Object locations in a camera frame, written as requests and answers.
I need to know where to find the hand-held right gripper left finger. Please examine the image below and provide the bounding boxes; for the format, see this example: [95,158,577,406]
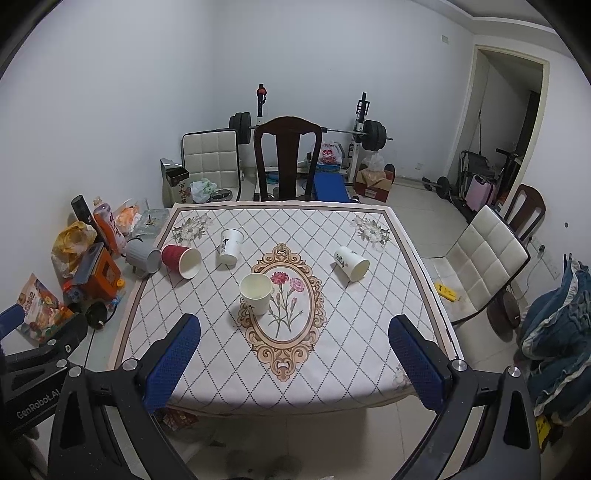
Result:
[48,313,202,480]

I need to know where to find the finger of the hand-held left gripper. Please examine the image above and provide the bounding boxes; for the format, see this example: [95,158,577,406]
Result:
[2,314,89,371]
[0,305,27,343]

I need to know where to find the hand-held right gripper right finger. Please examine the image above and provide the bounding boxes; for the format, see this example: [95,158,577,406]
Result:
[388,316,542,480]

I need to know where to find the red paper cup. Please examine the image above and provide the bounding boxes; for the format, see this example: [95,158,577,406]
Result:
[161,244,202,280]

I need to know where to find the white cup with green print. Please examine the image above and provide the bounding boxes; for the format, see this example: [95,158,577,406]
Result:
[333,246,371,282]

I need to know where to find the white cup with black print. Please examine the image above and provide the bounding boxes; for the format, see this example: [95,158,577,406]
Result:
[218,228,245,267]

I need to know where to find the plain white paper cup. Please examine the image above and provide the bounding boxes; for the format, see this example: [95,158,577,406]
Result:
[239,273,274,316]

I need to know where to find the grey cup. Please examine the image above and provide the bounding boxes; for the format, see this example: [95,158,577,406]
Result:
[126,237,162,276]

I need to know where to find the colourful snack bag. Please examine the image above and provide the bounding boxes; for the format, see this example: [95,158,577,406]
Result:
[16,273,75,347]

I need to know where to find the red packet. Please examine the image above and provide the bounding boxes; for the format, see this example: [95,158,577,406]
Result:
[154,407,199,432]

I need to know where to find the orange toy box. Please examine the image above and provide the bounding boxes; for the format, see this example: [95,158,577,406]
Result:
[62,242,124,308]

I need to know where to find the floral printed tablecloth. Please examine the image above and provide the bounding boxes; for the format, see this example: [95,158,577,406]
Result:
[107,203,465,416]

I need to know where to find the yellow plastic bag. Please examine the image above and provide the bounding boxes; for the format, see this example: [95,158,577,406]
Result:
[51,222,99,278]

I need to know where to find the orange bottle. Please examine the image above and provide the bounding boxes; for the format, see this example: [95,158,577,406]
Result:
[92,196,126,257]

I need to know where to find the white padded chair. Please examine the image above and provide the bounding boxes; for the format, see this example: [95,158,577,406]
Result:
[181,130,243,201]
[422,205,532,326]

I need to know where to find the orange and white bag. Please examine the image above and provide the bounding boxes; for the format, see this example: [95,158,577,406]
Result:
[113,199,141,236]

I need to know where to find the pile of denim clothes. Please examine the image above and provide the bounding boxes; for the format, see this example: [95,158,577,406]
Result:
[516,261,591,428]

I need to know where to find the dark printed carton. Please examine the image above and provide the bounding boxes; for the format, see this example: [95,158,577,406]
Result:
[161,158,192,208]

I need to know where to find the green and white plastic bag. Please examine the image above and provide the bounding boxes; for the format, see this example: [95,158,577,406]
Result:
[190,179,218,204]

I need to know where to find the small black barbell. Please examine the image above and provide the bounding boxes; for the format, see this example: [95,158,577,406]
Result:
[422,175,462,201]

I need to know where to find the pink suitcase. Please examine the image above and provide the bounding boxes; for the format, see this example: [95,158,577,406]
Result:
[464,174,497,214]

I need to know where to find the cardboard box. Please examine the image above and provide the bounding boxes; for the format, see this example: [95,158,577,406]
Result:
[353,164,397,204]

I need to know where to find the dark wooden chair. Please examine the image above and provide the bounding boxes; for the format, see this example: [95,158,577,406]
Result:
[503,184,547,245]
[253,116,323,202]

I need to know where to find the blue weight bench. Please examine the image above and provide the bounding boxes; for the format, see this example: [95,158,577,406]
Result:
[314,173,352,204]

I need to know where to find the black folding trolley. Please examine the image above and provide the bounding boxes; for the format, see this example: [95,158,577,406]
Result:
[458,150,492,204]

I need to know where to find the red and white plastic bag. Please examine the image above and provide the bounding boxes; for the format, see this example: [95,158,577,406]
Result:
[316,142,345,166]

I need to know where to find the black scooter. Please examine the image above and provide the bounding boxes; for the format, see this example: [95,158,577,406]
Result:
[494,148,520,195]

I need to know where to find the barbell with black plates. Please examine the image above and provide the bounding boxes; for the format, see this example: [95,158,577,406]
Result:
[229,112,394,151]

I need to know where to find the white squat rack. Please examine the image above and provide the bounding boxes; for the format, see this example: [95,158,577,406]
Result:
[249,84,370,201]

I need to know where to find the door frame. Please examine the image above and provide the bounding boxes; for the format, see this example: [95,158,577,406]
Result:
[455,44,550,195]

